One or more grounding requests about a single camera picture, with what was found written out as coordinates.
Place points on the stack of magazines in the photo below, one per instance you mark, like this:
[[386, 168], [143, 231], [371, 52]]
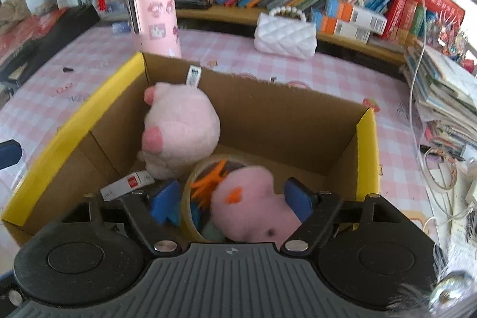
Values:
[[443, 87]]

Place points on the pink plush toy orange feet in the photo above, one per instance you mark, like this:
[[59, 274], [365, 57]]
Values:
[[253, 206]]

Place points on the yellow tape roll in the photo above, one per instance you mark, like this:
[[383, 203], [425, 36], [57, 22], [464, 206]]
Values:
[[188, 206]]

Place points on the pink cylindrical humidifier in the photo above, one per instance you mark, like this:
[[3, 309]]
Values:
[[156, 20]]

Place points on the black stapler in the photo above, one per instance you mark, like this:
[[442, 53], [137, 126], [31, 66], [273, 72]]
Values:
[[192, 2]]

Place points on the pink pig plush toy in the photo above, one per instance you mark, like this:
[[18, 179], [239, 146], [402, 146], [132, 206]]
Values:
[[179, 128]]

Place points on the red patterned packets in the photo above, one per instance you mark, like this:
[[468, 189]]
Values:
[[26, 31]]

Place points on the small white box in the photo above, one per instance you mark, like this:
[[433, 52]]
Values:
[[126, 184]]

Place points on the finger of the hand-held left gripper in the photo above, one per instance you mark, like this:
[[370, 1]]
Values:
[[9, 154]]

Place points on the pink checkered tablecloth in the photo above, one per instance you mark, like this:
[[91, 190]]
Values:
[[231, 53]]

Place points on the beige knitted cloth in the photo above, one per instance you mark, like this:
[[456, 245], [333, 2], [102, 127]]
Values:
[[11, 10]]

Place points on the silver ball charm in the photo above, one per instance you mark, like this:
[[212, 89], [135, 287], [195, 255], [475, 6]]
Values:
[[451, 292]]

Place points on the red thick dictionary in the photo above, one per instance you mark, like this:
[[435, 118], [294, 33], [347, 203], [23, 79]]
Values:
[[421, 10]]

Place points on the orange white boxes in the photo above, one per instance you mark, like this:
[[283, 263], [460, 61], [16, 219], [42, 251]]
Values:
[[350, 20]]

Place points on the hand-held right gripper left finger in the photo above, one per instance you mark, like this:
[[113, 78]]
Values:
[[164, 204]]

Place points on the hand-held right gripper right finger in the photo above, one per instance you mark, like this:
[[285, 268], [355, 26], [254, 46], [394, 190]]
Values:
[[298, 198]]

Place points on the yellow cardboard box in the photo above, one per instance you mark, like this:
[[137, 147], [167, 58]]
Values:
[[290, 124]]

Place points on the white quilted pearl handbag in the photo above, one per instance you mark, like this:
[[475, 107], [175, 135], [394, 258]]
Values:
[[285, 35]]

